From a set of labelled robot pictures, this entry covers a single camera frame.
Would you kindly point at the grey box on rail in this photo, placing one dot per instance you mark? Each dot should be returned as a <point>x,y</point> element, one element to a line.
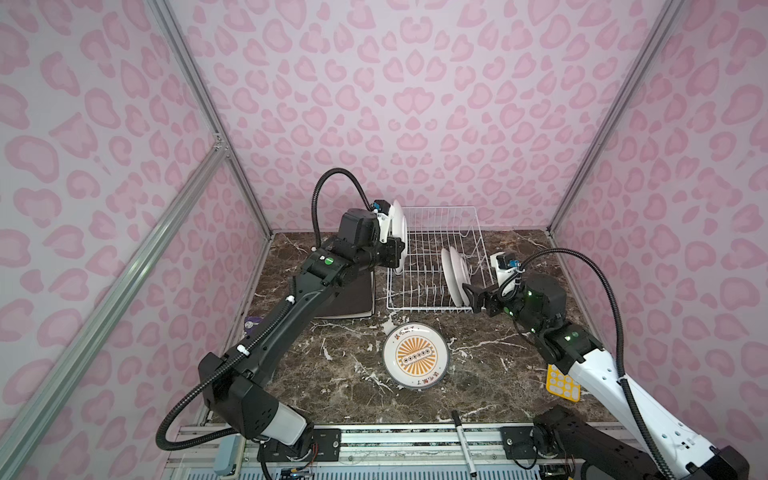
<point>226,459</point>

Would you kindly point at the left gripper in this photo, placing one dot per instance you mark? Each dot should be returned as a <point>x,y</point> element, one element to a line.
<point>394,247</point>

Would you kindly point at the black marker pen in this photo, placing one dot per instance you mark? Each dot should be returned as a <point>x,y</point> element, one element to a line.
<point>460,431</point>

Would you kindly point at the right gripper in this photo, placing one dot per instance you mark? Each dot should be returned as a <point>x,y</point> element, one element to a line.
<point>476,303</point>

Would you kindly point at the square white plate round well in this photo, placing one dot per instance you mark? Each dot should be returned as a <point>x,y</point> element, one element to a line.
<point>373,303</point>

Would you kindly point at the yellow calculator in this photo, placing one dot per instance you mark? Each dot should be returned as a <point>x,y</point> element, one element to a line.
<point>561,385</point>

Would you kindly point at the white wire dish rack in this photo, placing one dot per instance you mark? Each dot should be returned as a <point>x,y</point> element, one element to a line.
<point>421,286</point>

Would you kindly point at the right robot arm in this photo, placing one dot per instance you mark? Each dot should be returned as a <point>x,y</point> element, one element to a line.
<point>667,448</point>

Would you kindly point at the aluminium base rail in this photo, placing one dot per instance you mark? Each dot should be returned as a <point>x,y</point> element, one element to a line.
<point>395,451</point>

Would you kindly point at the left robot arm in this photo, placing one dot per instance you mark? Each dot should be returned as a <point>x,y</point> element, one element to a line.
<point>235,382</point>

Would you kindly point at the purple book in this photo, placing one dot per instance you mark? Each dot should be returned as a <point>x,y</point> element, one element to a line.
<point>250,323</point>

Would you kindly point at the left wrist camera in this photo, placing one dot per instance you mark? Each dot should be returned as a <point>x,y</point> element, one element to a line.
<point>382,210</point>

